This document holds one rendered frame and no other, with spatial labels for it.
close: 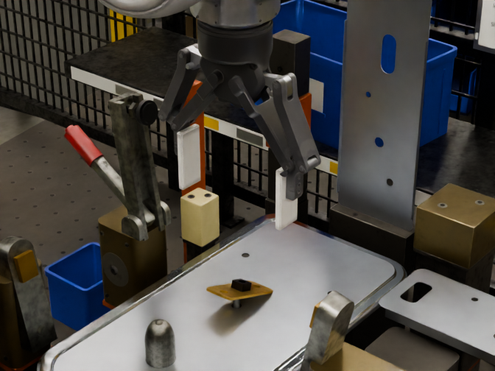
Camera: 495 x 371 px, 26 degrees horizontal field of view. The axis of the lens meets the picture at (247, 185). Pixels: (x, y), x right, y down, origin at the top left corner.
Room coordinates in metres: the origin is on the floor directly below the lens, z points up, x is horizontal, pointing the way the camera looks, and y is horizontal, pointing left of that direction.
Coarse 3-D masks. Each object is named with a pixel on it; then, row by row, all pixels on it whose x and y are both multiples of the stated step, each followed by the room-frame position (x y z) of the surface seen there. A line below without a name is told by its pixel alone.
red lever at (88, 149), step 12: (72, 132) 1.16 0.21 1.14; (84, 132) 1.17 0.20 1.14; (72, 144) 1.16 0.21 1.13; (84, 144) 1.15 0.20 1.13; (84, 156) 1.15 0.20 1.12; (96, 156) 1.14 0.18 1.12; (96, 168) 1.14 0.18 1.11; (108, 168) 1.14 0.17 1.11; (108, 180) 1.13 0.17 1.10; (120, 180) 1.13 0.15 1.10; (120, 192) 1.11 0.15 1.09
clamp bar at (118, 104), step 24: (120, 96) 1.12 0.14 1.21; (120, 120) 1.09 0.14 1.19; (144, 120) 1.08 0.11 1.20; (120, 144) 1.10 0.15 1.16; (144, 144) 1.11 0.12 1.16; (120, 168) 1.10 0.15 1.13; (144, 168) 1.11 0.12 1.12; (144, 192) 1.10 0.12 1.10; (144, 216) 1.08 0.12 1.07; (144, 240) 1.08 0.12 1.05
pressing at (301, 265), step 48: (240, 240) 1.15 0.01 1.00; (288, 240) 1.15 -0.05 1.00; (336, 240) 1.16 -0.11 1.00; (192, 288) 1.05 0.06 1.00; (288, 288) 1.05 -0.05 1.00; (336, 288) 1.05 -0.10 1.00; (384, 288) 1.05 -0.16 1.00; (96, 336) 0.95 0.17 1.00; (144, 336) 0.95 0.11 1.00; (192, 336) 0.95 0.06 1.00; (240, 336) 0.95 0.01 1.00; (288, 336) 0.95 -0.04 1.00
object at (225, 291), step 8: (232, 280) 1.02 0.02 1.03; (240, 280) 1.02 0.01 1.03; (248, 280) 1.05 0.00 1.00; (208, 288) 1.00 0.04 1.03; (216, 288) 1.00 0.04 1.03; (224, 288) 1.01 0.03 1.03; (232, 288) 1.01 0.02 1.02; (240, 288) 1.01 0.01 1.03; (248, 288) 1.01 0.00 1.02; (256, 288) 1.03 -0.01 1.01; (264, 288) 1.04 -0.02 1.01; (224, 296) 0.98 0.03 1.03; (232, 296) 0.98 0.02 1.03; (240, 296) 0.99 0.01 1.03; (248, 296) 1.00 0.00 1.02
